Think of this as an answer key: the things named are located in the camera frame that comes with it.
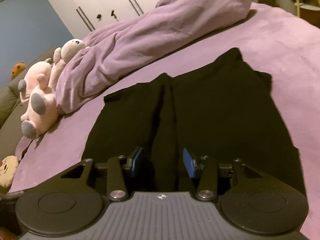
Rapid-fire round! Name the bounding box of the purple bed sheet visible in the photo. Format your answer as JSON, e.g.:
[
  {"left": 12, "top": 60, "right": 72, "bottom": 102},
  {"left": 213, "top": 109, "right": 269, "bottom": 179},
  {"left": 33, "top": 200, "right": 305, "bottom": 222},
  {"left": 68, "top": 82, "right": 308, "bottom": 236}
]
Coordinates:
[{"left": 10, "top": 3, "right": 319, "bottom": 239}]

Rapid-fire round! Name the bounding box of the beige plush bear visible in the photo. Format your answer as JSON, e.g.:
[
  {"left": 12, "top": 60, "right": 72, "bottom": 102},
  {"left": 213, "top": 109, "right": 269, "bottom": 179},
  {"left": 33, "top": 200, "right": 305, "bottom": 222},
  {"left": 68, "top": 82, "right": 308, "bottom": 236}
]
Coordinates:
[{"left": 49, "top": 38, "right": 88, "bottom": 91}]

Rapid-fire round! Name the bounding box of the orange plush toy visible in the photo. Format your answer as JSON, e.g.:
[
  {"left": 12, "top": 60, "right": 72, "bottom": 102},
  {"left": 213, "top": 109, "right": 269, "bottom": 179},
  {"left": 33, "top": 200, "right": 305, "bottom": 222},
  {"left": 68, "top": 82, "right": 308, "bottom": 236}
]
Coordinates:
[{"left": 11, "top": 62, "right": 26, "bottom": 80}]

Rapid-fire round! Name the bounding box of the purple duvet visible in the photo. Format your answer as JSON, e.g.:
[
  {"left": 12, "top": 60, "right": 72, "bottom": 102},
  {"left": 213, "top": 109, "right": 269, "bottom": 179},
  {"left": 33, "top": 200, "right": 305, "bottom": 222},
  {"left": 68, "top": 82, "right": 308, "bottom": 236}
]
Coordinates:
[{"left": 56, "top": 0, "right": 252, "bottom": 114}]

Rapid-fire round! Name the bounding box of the cream face cushion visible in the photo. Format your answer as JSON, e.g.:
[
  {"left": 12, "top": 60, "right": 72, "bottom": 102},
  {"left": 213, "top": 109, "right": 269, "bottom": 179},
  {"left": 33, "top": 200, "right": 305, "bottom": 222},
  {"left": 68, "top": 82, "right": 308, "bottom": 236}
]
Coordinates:
[{"left": 0, "top": 155, "right": 19, "bottom": 188}]

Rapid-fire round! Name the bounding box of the yellow legged side table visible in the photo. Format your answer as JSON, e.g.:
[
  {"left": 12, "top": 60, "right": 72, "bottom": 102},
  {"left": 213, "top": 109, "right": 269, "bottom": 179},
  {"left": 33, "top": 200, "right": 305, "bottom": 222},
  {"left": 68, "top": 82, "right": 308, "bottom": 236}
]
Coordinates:
[{"left": 295, "top": 0, "right": 319, "bottom": 28}]

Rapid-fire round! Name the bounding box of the black garment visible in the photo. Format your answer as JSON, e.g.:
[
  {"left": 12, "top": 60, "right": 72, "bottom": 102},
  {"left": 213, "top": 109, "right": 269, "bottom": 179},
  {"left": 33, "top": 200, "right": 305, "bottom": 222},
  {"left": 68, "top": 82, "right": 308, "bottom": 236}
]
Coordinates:
[{"left": 82, "top": 48, "right": 305, "bottom": 192}]

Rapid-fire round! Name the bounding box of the pink plush pig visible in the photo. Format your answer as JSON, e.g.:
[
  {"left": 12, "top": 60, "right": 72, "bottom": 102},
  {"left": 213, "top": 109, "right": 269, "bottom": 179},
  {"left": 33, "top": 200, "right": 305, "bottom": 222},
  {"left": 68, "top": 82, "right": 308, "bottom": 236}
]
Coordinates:
[{"left": 18, "top": 60, "right": 66, "bottom": 140}]

